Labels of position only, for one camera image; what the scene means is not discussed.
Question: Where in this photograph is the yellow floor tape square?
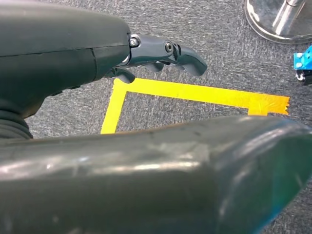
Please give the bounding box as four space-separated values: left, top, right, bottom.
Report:
100 77 291 136

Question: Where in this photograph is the dark glossy robot body shell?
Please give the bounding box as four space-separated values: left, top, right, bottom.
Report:
0 116 312 234

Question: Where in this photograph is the blue metal shelf rack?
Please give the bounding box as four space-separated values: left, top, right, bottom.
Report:
293 45 312 86

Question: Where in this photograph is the chrome stanchion post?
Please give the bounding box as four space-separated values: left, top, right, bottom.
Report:
244 0 312 45

